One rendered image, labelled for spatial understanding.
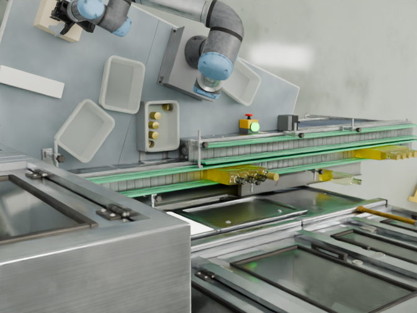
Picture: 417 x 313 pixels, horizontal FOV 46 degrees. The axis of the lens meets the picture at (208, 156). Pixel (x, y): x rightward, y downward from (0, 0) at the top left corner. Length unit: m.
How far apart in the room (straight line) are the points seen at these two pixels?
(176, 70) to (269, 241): 0.86
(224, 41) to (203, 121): 0.84
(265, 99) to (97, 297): 2.10
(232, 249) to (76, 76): 0.95
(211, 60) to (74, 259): 1.09
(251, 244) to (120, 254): 1.16
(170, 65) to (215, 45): 0.60
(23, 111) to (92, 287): 1.42
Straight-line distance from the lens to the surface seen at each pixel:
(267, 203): 2.27
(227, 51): 1.66
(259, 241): 1.84
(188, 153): 2.24
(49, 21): 2.02
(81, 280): 0.68
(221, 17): 1.69
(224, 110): 2.51
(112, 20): 1.77
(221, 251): 1.74
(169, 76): 2.20
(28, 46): 2.06
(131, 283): 0.72
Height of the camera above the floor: 2.72
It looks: 53 degrees down
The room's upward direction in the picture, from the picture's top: 102 degrees clockwise
